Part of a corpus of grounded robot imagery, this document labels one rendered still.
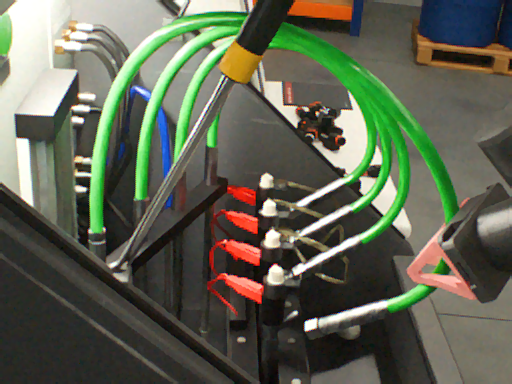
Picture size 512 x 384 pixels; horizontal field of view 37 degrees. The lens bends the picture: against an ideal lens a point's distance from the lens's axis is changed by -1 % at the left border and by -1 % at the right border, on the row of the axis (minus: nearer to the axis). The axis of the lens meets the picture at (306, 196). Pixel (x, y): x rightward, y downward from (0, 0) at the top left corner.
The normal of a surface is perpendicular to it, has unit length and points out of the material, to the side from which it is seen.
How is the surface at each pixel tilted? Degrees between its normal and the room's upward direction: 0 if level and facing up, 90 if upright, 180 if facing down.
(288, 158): 90
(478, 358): 0
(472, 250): 48
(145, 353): 90
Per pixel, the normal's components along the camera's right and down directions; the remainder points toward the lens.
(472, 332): 0.10, -0.88
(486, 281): 0.59, -0.31
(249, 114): 0.09, 0.47
